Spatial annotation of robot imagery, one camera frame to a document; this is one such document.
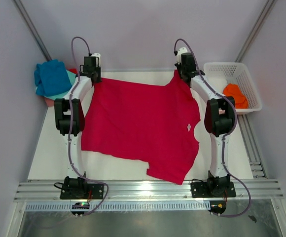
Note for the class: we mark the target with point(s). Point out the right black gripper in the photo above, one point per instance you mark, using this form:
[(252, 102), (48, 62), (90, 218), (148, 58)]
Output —
[(178, 65)]

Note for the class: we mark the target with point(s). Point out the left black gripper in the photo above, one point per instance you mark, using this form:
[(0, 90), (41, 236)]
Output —
[(98, 79)]

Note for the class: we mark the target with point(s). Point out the magenta t shirt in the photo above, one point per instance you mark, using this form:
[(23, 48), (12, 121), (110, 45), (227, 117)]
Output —
[(150, 123)]

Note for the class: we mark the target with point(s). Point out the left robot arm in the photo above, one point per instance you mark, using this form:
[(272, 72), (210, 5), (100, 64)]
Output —
[(70, 122)]

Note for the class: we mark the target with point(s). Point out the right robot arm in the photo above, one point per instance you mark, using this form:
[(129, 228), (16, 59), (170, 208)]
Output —
[(219, 121)]

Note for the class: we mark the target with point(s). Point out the red folded t shirt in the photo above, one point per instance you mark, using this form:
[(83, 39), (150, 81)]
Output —
[(73, 71)]

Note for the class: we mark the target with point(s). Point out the teal folded t shirt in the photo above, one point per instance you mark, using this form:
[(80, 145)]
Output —
[(72, 77)]

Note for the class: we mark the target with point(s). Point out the white plastic basket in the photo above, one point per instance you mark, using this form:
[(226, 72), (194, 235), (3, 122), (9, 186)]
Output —
[(220, 74)]

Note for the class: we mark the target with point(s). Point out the blue folded t shirt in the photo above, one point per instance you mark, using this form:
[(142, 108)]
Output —
[(51, 78)]

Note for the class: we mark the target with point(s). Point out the orange t shirt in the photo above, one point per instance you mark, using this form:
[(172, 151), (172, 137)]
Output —
[(233, 90)]

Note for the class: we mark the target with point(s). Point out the pink folded t shirt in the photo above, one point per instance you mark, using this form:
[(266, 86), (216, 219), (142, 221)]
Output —
[(49, 102)]

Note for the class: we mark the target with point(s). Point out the left black controller board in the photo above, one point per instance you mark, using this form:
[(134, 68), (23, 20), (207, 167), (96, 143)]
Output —
[(80, 208)]

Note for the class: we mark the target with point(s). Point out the black controller board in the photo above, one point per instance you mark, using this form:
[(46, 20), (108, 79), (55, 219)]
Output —
[(217, 207), (80, 208)]

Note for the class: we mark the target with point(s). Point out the right black controller board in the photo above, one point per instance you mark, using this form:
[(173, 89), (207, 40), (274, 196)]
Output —
[(217, 207)]

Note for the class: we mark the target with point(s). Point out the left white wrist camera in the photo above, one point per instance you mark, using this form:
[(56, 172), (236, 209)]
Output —
[(95, 60)]

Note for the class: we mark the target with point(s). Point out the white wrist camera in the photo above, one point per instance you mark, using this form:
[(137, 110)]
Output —
[(178, 53), (95, 60)]

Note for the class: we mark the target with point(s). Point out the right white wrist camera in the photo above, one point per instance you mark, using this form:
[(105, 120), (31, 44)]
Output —
[(178, 53)]

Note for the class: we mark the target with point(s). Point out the left corner aluminium post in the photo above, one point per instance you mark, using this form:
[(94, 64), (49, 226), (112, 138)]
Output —
[(32, 29)]

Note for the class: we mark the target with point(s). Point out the corner aluminium post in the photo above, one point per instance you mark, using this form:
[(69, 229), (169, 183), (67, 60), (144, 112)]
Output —
[(32, 29), (262, 17)]

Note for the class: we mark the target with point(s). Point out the right corner aluminium post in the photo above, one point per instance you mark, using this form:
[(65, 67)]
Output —
[(262, 17)]

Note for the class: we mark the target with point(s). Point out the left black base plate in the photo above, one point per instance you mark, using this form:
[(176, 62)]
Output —
[(88, 191)]

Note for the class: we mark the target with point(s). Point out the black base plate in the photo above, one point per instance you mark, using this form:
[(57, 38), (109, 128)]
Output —
[(200, 189), (88, 191)]

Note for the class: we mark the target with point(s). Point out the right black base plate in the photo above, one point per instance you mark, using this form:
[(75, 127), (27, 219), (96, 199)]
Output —
[(200, 189)]

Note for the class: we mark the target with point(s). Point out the right side aluminium rail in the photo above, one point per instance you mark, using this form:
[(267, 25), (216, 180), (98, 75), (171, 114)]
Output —
[(252, 149)]

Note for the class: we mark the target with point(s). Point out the aluminium rail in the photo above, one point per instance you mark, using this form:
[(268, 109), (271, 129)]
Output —
[(39, 190), (252, 149)]

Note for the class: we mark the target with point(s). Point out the slotted grey cable duct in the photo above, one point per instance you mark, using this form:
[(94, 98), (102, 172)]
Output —
[(123, 206)]

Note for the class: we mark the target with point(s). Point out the aluminium front rail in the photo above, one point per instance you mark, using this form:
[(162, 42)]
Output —
[(39, 190)]

